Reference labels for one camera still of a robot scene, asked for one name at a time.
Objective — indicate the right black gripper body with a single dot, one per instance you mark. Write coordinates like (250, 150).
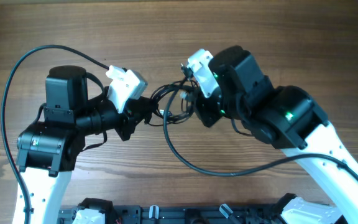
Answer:
(204, 111)

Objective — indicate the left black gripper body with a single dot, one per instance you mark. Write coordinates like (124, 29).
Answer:
(125, 121)

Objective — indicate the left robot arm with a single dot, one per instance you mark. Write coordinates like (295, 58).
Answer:
(48, 149)

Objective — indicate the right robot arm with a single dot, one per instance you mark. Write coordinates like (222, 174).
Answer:
(232, 85)

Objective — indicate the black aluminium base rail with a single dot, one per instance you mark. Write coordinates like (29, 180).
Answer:
(134, 214)

